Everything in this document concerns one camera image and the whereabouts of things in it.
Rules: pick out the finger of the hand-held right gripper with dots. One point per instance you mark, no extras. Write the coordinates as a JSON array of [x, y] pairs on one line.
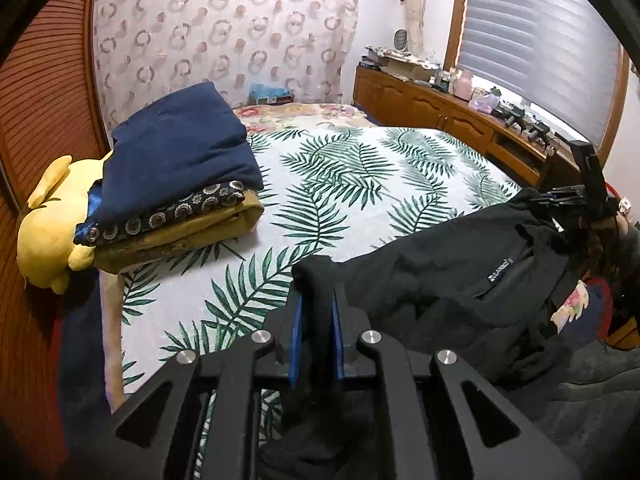
[[560, 196]]

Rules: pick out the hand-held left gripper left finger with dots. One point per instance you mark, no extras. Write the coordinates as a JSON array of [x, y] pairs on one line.
[[296, 340]]

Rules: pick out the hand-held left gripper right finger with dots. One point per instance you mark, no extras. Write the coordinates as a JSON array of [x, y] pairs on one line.
[[340, 345]]

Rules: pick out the black shorts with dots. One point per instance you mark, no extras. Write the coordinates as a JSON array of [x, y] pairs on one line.
[[440, 280]]

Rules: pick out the person's right hand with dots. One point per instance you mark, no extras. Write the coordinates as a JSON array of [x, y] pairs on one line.
[[607, 245]]

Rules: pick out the black device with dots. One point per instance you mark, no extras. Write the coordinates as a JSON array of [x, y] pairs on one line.
[[520, 120]]

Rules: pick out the pink container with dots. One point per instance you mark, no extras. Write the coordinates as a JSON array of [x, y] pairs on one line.
[[482, 102]]

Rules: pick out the mustard yellow folded garment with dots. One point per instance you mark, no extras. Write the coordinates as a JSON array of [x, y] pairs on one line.
[[200, 232]]

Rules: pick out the pink bottle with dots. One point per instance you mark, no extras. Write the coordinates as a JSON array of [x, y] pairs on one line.
[[464, 85]]

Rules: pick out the wooden cabinet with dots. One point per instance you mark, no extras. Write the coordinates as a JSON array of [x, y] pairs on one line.
[[425, 102]]

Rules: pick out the palm leaf bedsheet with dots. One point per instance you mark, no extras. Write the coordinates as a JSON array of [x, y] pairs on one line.
[[350, 175]]

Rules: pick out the dark circle patterned garment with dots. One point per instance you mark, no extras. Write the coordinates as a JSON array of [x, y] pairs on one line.
[[165, 217]]

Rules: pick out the cardboard box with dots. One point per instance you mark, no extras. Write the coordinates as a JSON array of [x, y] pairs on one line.
[[402, 67]]

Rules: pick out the person's dark clothing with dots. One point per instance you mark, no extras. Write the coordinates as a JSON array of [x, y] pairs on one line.
[[590, 410]]

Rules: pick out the small round fan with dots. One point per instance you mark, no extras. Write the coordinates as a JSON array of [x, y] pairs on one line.
[[400, 40]]

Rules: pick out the navy folded garment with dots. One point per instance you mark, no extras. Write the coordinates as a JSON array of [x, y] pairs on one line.
[[180, 145]]

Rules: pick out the floral blanket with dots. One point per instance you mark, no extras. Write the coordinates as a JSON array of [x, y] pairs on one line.
[[300, 112]]

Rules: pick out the patterned cloth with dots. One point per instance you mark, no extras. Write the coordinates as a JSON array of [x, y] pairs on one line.
[[380, 52]]

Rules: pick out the tied lace curtain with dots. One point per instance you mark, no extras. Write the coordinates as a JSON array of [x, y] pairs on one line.
[[415, 10]]

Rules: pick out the blue plastic bag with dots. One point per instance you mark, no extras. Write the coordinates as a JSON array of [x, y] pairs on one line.
[[267, 92]]

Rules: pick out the yellow plush toy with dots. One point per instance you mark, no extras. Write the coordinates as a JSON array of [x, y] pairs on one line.
[[50, 230]]

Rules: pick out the circle print curtain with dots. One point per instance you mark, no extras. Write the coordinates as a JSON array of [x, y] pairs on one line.
[[225, 25]]

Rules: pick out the wooden louvered wardrobe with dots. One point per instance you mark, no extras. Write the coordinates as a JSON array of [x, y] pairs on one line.
[[45, 85]]

